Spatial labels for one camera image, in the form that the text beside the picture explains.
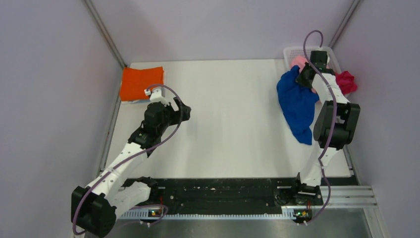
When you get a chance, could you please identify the blue t shirt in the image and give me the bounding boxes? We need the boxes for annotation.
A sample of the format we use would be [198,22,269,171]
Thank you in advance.
[276,65,319,145]

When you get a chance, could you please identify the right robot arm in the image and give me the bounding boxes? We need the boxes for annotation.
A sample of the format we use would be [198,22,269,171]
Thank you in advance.
[290,50,361,204]

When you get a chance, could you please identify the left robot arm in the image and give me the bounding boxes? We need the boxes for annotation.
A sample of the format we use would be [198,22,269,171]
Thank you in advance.
[71,97,191,238]

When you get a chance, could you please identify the light pink t shirt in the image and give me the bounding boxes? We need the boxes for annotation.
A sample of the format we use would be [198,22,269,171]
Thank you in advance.
[290,56,317,94]

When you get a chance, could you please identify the white plastic basket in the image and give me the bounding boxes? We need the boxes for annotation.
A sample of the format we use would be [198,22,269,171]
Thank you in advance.
[283,45,349,99]

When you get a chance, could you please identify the magenta t shirt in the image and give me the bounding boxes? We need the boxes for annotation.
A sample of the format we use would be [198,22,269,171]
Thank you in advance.
[335,71,358,95]

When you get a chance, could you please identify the folded orange t shirt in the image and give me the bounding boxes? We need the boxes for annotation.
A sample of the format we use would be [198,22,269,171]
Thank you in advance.
[119,66,165,102]

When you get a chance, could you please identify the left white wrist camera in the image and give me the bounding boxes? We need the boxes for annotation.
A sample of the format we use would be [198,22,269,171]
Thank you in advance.
[144,87,170,106]

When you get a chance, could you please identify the right corner aluminium post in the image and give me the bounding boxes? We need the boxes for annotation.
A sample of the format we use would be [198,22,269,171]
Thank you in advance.
[328,0,363,49]

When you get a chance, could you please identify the corner aluminium post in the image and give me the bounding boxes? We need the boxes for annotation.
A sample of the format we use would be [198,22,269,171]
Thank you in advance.
[82,0,127,69]
[328,0,363,49]

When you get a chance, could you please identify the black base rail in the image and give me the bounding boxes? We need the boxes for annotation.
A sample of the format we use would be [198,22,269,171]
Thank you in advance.
[123,177,358,216]

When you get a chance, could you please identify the left corner aluminium post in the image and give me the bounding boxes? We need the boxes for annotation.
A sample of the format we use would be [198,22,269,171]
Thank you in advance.
[82,0,127,69]

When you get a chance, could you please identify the white slotted cable duct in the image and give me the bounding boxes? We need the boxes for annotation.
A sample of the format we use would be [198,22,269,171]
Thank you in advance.
[119,207,310,221]

